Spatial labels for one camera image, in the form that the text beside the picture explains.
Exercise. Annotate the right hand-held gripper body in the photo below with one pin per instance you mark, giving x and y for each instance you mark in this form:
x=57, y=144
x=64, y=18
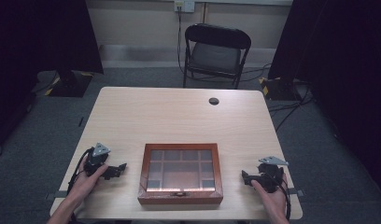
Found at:
x=269, y=175

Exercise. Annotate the person's left hand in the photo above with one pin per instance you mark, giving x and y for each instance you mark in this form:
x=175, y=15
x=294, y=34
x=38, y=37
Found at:
x=88, y=180

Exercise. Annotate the person's right hand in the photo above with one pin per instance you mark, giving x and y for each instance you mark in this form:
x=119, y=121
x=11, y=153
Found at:
x=272, y=199

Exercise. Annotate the wooden box with glass lid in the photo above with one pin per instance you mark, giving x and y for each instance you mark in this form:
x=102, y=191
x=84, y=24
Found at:
x=180, y=174

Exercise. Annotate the white wall socket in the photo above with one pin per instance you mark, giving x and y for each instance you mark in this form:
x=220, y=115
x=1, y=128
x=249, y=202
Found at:
x=184, y=5

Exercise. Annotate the black folding chair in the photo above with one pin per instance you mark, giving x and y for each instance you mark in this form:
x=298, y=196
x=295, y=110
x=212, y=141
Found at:
x=215, y=54

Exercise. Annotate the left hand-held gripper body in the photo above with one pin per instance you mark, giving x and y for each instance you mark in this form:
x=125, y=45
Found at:
x=96, y=159

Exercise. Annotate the black stand base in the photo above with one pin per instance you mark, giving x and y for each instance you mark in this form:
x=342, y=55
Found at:
x=280, y=88
x=70, y=83

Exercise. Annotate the black curtain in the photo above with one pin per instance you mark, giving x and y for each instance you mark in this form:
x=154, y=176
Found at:
x=44, y=35
x=338, y=62

